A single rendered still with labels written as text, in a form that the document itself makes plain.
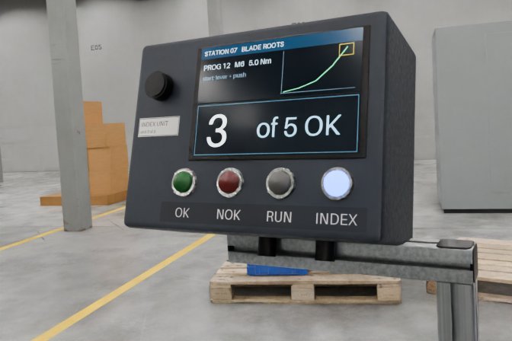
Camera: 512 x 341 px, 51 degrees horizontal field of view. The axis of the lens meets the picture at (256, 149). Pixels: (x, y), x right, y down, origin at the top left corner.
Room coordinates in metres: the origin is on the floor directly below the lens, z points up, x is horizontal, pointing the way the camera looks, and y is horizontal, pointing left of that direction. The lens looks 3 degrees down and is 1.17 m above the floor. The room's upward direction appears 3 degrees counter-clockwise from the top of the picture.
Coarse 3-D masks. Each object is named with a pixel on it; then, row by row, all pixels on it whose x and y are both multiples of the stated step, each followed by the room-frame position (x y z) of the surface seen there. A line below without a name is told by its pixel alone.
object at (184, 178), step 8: (184, 168) 0.49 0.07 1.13; (176, 176) 0.49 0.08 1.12; (184, 176) 0.49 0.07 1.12; (192, 176) 0.49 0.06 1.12; (176, 184) 0.49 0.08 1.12; (184, 184) 0.48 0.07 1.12; (192, 184) 0.49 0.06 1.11; (176, 192) 0.49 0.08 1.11; (184, 192) 0.49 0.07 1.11; (192, 192) 0.49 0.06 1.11
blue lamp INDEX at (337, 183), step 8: (336, 168) 0.42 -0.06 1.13; (344, 168) 0.42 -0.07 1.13; (328, 176) 0.42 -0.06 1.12; (336, 176) 0.42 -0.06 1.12; (344, 176) 0.42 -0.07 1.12; (328, 184) 0.42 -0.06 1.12; (336, 184) 0.41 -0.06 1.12; (344, 184) 0.41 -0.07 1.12; (352, 184) 0.41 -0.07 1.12; (328, 192) 0.42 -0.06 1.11; (336, 192) 0.41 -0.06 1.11; (344, 192) 0.41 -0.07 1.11
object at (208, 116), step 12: (204, 108) 0.50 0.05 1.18; (216, 108) 0.50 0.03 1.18; (228, 108) 0.49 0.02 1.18; (240, 108) 0.48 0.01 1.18; (204, 120) 0.50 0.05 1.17; (216, 120) 0.49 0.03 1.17; (228, 120) 0.49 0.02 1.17; (240, 120) 0.48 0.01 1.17; (204, 132) 0.50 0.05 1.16; (216, 132) 0.49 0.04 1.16; (228, 132) 0.48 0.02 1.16; (240, 132) 0.48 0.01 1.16; (204, 144) 0.49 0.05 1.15; (216, 144) 0.49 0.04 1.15; (228, 144) 0.48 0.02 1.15; (204, 156) 0.49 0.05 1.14
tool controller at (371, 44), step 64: (192, 64) 0.52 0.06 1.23; (256, 64) 0.49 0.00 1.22; (320, 64) 0.45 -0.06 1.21; (384, 64) 0.43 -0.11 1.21; (192, 128) 0.50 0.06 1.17; (256, 128) 0.47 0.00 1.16; (320, 128) 0.44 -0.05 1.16; (384, 128) 0.42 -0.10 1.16; (128, 192) 0.53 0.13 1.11; (256, 192) 0.46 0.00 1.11; (320, 192) 0.43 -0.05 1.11; (384, 192) 0.41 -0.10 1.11; (320, 256) 0.47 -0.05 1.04
